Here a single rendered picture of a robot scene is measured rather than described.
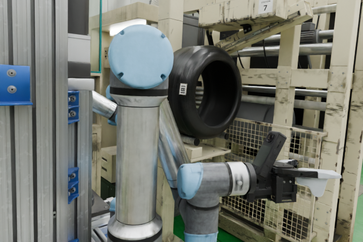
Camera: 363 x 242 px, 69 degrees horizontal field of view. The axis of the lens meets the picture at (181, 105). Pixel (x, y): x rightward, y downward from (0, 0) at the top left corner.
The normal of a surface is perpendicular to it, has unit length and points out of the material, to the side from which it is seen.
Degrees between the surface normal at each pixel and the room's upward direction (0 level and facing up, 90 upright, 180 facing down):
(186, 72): 71
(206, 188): 90
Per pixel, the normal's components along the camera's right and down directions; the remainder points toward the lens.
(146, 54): 0.22, -0.02
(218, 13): -0.74, 0.04
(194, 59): 0.10, -0.43
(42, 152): 0.62, 0.11
